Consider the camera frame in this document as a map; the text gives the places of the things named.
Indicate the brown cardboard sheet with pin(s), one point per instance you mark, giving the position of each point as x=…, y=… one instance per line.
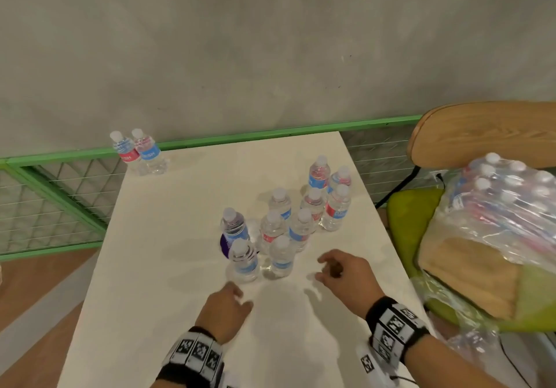
x=473, y=274

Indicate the white table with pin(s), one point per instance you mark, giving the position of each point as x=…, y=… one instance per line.
x=173, y=209

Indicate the person's right forearm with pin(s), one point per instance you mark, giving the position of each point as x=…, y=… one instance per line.
x=443, y=366

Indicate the person's left hand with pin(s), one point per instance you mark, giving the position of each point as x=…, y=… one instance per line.
x=221, y=314

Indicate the shrink-wrapped pack of water bottles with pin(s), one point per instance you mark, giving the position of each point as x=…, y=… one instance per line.
x=534, y=248

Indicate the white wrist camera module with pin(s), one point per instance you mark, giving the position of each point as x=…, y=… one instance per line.
x=369, y=364

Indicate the person's right hand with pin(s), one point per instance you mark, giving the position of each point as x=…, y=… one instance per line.
x=356, y=283

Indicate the green metal mesh fence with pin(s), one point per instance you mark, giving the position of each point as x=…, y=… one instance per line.
x=260, y=134

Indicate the purple round sticker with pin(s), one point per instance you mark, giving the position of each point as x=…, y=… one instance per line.
x=224, y=246

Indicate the wooden-backed green seat chair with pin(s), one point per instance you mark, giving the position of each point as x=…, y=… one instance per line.
x=478, y=135

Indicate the group of water bottles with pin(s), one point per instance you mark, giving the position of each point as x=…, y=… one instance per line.
x=282, y=261

